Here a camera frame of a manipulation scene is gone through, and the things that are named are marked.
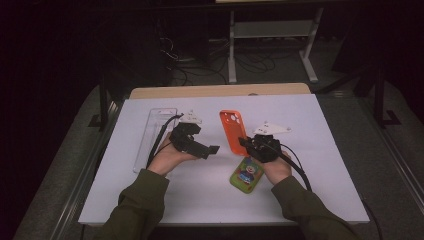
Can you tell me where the person's left hand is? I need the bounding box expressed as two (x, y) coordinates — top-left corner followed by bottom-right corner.
(147, 132), (200, 178)

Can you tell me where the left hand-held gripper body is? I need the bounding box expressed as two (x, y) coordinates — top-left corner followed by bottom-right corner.
(169, 109), (203, 155)

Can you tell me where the white metal desk frame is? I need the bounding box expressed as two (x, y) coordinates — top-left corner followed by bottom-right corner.
(227, 7), (325, 84)

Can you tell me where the tangle of black floor cables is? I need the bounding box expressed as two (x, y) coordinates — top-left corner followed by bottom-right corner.
(156, 36), (278, 86)

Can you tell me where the black metal stand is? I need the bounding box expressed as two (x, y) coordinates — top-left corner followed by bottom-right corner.
(88, 76), (116, 133)
(373, 66), (403, 129)

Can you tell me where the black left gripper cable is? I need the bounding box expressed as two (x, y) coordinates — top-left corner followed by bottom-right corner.
(145, 113), (185, 169)

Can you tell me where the wooden table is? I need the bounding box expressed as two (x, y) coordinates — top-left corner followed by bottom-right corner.
(129, 82), (312, 100)

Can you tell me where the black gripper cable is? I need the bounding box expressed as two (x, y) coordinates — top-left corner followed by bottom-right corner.
(263, 141), (384, 240)
(145, 113), (185, 169)

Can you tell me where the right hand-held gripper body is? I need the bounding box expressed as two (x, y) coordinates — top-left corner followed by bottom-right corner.
(248, 121), (292, 164)

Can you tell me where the green clown phone case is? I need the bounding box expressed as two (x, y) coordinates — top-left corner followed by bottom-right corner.
(229, 156), (265, 195)

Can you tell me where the clear plastic rack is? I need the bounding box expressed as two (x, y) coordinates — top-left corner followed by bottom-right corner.
(133, 107), (178, 174)

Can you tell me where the person's right hand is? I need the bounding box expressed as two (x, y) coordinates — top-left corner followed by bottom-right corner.
(260, 150), (294, 186)

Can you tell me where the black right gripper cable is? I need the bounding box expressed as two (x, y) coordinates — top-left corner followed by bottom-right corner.
(263, 141), (384, 240)

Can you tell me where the orange phone case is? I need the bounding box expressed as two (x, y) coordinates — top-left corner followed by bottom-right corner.
(218, 109), (250, 158)

